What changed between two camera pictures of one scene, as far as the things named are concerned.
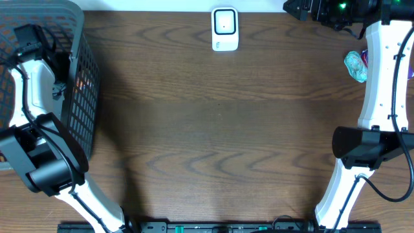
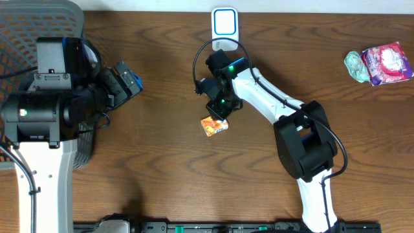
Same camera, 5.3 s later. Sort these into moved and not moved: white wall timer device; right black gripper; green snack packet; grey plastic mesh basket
Moved: right black gripper
Not moved: white wall timer device; green snack packet; grey plastic mesh basket
